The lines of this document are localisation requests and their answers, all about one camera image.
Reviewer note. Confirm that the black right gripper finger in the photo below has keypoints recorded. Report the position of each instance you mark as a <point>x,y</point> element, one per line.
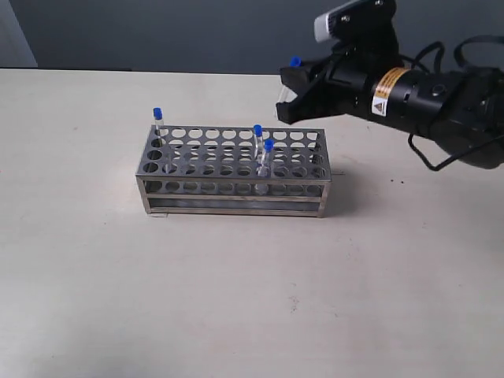
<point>297,78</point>

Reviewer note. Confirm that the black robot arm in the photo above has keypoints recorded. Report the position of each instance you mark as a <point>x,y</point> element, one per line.
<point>460,111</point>

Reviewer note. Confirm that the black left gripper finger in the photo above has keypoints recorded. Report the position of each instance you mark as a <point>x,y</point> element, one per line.
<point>293,107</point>

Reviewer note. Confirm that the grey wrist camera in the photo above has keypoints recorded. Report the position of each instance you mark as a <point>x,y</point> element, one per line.
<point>342,21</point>

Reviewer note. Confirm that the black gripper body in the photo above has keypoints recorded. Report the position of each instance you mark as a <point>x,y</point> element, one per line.
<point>363,69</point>

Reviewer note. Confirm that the blue-capped tube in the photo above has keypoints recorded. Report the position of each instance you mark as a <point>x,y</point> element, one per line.
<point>264,167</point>
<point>258,143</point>
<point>287,94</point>
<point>159,122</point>

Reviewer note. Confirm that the stainless steel test tube rack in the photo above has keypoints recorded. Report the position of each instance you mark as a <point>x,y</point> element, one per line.
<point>207,170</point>

